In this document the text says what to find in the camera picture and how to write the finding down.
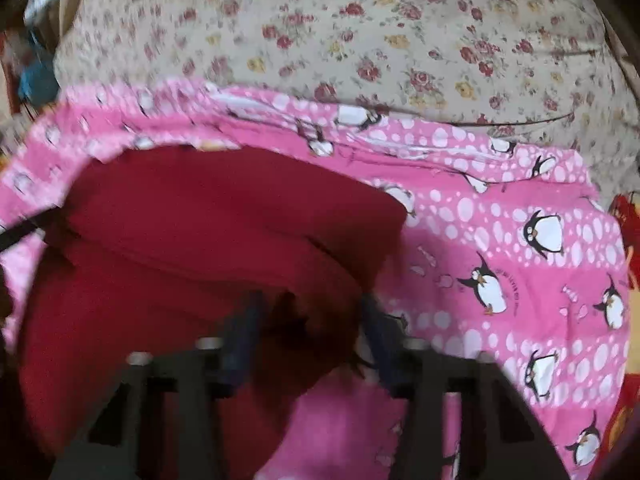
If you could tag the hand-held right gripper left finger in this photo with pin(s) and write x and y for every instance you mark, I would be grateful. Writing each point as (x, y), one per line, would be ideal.
(244, 332)

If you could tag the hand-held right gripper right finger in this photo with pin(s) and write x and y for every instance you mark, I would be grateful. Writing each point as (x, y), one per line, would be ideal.
(381, 342)

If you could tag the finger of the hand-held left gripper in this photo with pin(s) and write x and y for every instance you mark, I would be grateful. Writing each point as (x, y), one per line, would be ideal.
(25, 233)

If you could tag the dark red garment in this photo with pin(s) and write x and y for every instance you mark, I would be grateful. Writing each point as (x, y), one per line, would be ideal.
(200, 220)

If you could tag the pink penguin print blanket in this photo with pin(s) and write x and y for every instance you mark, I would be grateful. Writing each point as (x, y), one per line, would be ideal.
(500, 260)

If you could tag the blue plastic bag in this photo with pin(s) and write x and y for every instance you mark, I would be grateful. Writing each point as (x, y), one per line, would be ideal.
(37, 82)

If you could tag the red printed cloth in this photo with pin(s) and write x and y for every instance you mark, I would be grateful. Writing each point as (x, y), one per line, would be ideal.
(631, 220)

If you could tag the floral quilt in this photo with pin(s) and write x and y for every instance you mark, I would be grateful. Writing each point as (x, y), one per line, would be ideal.
(375, 35)

